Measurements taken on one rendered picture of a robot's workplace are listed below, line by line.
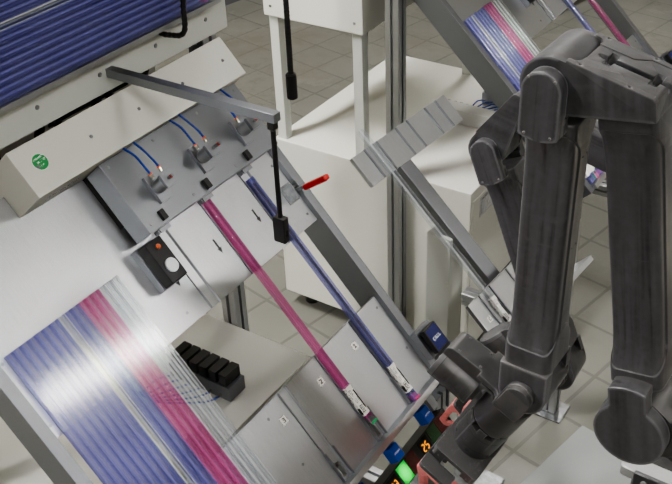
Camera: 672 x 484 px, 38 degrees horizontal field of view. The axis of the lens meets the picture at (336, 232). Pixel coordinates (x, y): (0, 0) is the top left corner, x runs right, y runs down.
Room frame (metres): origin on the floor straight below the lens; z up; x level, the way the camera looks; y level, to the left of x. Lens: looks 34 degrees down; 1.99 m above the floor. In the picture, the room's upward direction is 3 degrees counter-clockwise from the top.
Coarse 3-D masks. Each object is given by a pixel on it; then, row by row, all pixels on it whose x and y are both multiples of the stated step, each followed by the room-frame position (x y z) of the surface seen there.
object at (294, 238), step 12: (252, 180) 1.53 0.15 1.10; (264, 192) 1.52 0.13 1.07; (264, 204) 1.51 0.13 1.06; (300, 240) 1.48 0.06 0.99; (300, 252) 1.46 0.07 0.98; (312, 264) 1.45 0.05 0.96; (324, 276) 1.44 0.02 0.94; (336, 288) 1.43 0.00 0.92; (336, 300) 1.42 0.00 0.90; (348, 312) 1.41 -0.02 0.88; (360, 324) 1.40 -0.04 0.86; (372, 336) 1.39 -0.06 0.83; (372, 348) 1.38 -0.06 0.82; (384, 360) 1.36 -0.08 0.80; (408, 396) 1.34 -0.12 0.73
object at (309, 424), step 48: (336, 336) 1.37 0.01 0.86; (384, 336) 1.42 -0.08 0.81; (288, 384) 1.25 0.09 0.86; (336, 384) 1.29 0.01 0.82; (384, 384) 1.34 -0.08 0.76; (240, 432) 1.14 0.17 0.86; (288, 432) 1.18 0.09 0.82; (336, 432) 1.22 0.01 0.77; (384, 432) 1.26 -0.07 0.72; (288, 480) 1.11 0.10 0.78; (336, 480) 1.15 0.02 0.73
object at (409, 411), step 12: (432, 384) 1.37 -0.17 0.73; (420, 396) 1.33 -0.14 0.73; (408, 408) 1.31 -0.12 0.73; (396, 420) 1.29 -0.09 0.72; (408, 420) 1.28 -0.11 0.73; (396, 432) 1.25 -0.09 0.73; (384, 444) 1.22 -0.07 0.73; (372, 456) 1.19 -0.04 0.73; (360, 468) 1.17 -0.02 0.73; (348, 480) 1.15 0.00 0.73
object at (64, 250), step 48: (240, 192) 1.50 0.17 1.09; (0, 240) 1.21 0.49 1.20; (48, 240) 1.25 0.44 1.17; (96, 240) 1.29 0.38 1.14; (144, 240) 1.33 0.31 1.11; (192, 240) 1.38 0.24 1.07; (0, 288) 1.15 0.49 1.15; (48, 288) 1.19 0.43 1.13; (96, 288) 1.22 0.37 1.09; (144, 288) 1.26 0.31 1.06; (192, 288) 1.30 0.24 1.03; (0, 336) 1.09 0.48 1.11
